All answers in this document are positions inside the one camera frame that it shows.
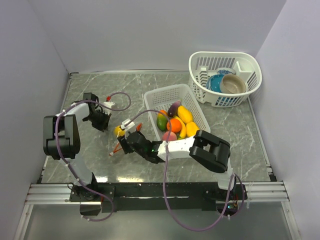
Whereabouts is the fake green orange mango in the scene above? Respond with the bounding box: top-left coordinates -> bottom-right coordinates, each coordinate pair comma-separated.
156,110 -> 168,132

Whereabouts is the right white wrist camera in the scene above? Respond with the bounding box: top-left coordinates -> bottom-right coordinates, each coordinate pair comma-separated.
120,118 -> 136,132

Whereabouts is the beige bowl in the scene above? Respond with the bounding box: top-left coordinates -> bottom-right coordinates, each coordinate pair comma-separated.
220,74 -> 246,94

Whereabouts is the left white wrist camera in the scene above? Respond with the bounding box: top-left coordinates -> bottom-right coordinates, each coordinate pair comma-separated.
103,101 -> 116,110

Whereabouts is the fake purple eggplant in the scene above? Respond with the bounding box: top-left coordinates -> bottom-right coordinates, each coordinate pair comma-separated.
167,100 -> 181,118

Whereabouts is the fake yellow bell pepper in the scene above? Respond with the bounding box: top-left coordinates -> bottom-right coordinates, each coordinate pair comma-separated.
185,121 -> 199,137

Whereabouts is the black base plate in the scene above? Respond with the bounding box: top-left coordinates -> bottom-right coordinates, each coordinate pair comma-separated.
69,182 -> 248,216

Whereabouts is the fake pink peach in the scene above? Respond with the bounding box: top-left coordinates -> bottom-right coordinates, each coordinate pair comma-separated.
162,131 -> 177,142

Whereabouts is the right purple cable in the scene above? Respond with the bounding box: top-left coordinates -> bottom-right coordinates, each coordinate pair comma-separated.
124,109 -> 246,232

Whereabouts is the fake yellow banana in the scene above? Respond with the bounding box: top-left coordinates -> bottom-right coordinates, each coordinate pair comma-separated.
174,116 -> 187,140

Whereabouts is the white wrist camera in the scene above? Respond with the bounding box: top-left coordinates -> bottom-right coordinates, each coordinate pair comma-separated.
120,118 -> 136,132
103,101 -> 116,110

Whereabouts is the fake yellow lemon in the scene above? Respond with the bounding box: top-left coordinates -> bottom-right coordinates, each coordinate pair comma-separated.
113,125 -> 125,138

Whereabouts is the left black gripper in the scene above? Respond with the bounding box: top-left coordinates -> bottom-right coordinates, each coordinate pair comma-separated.
85,109 -> 112,133

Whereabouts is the white rectangular perforated basket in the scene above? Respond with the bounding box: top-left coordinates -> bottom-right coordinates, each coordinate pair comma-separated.
144,84 -> 211,140

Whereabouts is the clear zip top bag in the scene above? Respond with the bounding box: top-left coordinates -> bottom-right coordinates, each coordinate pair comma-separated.
108,122 -> 144,157

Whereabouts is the white round dish rack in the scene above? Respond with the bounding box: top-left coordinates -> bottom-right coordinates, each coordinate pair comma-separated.
188,51 -> 262,108

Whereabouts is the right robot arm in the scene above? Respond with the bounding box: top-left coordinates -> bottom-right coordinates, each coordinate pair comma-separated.
117,130 -> 237,199

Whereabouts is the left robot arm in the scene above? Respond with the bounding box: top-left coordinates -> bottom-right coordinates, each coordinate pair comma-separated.
43,92 -> 111,201

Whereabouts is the blue white patterned plate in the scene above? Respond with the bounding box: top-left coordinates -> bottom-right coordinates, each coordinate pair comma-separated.
216,67 -> 236,75

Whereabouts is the aluminium rail frame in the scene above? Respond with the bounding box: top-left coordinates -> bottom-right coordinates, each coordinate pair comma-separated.
13,162 -> 301,240

